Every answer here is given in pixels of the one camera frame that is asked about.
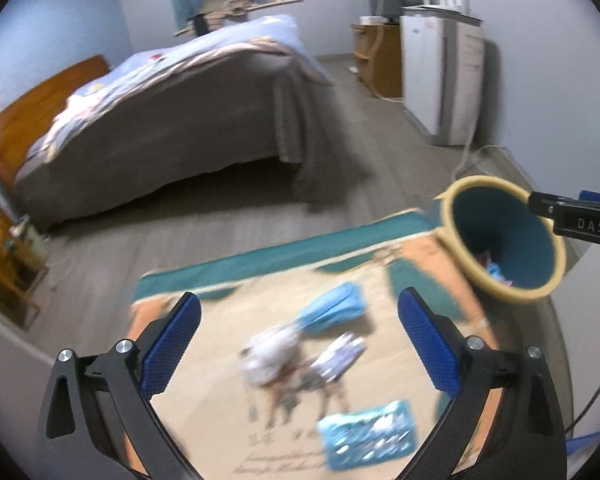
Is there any white boxy appliance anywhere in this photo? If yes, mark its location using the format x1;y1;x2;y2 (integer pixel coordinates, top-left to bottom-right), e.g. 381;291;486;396
399;5;485;147

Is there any wooden cabinet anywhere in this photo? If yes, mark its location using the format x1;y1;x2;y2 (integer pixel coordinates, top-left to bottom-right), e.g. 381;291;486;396
351;22;404;99

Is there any crumpled plaid cloth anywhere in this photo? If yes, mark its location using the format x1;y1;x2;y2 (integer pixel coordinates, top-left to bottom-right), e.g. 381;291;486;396
202;0;254;22

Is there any blue striped packet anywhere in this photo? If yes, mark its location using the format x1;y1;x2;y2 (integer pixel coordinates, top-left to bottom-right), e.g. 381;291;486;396
311;332;369;387

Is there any bed with grey blanket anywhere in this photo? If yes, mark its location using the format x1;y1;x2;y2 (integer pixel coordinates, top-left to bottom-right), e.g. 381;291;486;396
12;50;366;233

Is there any white floor cord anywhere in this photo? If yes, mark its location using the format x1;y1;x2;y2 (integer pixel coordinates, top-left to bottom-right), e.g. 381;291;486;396
50;255;77;292

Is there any blue face mask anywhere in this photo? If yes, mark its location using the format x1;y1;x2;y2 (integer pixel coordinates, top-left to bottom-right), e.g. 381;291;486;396
295;282;369;336

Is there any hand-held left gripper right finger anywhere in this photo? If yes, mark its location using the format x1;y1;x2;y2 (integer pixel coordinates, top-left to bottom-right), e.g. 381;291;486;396
396;286;568;480

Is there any white cabinet cable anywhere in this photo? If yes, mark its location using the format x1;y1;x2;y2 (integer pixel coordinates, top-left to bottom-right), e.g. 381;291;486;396
366;25;406;103

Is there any teal and orange printed rug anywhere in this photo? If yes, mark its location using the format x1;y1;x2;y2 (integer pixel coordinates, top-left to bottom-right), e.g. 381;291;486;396
127;207;511;480

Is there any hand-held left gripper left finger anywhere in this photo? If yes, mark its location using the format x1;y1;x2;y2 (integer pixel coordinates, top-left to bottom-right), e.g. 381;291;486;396
35;291;203;480

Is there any pink snack wrapper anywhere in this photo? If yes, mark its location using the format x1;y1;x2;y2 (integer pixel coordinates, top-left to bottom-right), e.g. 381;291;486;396
481;258;517;287

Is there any wooden nightstand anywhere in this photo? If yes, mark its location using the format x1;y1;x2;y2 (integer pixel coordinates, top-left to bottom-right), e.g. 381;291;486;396
0;205;51;331

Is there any wooden window ledge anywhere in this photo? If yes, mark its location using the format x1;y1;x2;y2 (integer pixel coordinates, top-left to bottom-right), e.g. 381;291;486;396
173;0;304;38

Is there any white appliance cable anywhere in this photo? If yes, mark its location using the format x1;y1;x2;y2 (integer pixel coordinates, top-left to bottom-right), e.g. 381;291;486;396
450;125;512;182

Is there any teal blister pack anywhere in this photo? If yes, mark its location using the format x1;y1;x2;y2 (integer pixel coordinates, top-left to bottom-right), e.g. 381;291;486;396
317;400;415;472

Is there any teal bin with yellow rim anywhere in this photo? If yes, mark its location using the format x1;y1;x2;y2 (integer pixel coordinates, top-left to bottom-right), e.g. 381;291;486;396
432;175;567;306

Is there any white tissue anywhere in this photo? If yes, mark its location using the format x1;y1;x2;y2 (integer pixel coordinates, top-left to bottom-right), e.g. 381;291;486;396
242;325;304;387

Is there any wooden bed headboard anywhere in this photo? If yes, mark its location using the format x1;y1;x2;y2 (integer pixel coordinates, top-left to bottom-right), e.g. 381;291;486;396
0;55;112;196

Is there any black cable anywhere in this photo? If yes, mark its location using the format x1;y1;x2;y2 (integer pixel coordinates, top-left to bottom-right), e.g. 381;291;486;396
564;360;600;432

